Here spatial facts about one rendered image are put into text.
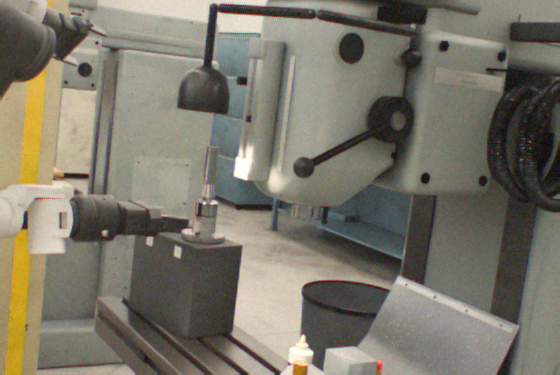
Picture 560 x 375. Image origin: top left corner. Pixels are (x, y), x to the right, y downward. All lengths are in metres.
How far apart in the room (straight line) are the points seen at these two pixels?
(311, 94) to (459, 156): 0.29
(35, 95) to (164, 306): 1.37
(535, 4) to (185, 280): 0.82
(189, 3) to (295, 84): 9.95
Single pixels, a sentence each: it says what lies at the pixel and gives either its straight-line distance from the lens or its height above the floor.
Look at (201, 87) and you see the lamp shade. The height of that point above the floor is 1.47.
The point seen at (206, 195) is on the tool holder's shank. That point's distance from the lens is 1.52.
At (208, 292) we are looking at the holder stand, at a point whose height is 1.06.
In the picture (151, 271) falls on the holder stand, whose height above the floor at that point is 1.07.
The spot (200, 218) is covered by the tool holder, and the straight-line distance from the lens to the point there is 1.53.
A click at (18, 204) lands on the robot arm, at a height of 1.24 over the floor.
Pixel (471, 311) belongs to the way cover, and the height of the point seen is 1.12.
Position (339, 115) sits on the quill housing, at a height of 1.45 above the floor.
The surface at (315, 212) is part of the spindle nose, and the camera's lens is 1.19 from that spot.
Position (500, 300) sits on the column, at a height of 1.16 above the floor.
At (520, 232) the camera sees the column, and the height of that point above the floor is 1.28.
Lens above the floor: 1.49
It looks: 7 degrees down
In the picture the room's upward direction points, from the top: 7 degrees clockwise
